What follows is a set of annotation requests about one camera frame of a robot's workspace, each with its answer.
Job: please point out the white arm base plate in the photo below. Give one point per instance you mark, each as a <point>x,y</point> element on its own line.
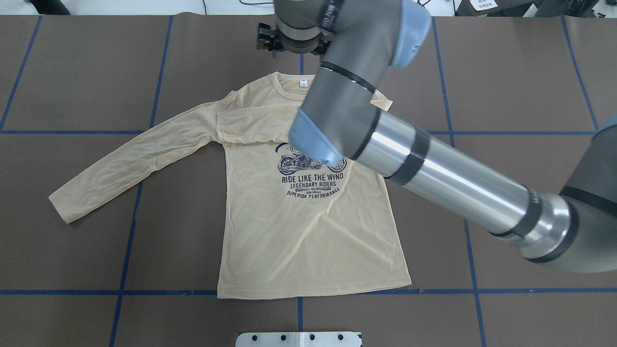
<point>300,339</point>

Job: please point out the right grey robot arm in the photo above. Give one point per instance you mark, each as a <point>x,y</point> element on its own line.
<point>358,41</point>

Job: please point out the cream long-sleeve graphic shirt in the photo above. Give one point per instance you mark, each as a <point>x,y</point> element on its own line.
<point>293,226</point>

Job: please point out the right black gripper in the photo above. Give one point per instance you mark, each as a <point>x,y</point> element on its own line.
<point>266,40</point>

